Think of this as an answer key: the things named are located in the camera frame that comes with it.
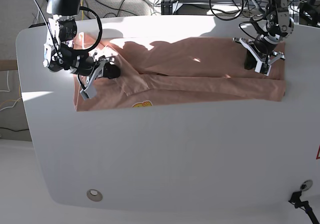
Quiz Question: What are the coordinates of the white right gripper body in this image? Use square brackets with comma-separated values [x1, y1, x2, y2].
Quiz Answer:
[72, 55, 115, 100]

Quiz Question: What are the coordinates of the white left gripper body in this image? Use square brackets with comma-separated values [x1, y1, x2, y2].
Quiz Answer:
[232, 34, 286, 76]

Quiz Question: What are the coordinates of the pink T-shirt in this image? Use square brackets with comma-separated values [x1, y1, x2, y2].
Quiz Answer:
[73, 37, 286, 112]

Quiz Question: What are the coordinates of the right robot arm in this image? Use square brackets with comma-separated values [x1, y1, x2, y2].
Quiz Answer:
[43, 0, 121, 100]

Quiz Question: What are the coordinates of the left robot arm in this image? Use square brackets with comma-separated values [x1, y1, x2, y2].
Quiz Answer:
[232, 0, 294, 76]

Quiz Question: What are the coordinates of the metal table grommet left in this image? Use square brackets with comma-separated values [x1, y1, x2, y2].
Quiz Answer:
[86, 189, 103, 202]

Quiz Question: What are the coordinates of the metal table grommet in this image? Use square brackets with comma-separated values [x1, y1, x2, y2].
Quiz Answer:
[300, 180, 313, 192]
[86, 189, 103, 202]

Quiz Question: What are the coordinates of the metal table grommet right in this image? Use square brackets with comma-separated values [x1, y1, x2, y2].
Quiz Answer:
[300, 180, 313, 192]

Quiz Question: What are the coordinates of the yellow cable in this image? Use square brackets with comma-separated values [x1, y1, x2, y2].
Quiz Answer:
[0, 98, 23, 111]

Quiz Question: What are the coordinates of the black camera clamp mount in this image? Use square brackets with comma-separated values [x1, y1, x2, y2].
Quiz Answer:
[288, 191, 319, 224]

